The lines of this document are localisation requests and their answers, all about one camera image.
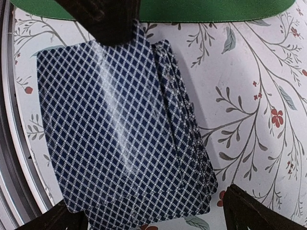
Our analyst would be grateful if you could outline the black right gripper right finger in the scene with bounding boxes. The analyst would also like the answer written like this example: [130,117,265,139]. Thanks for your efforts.
[223,184,306,230]

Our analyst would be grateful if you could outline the blue patterned card deck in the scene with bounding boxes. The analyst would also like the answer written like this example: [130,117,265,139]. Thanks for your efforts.
[85,40,218,230]

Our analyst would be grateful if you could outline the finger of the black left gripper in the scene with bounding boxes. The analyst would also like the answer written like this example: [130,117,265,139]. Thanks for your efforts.
[57,0,140,46]

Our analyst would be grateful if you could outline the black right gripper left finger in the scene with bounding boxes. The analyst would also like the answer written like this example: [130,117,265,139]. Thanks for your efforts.
[16,200,88,230]

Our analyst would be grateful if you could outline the round green poker mat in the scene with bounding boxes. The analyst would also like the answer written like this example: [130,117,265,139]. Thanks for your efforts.
[11,0,294,23]

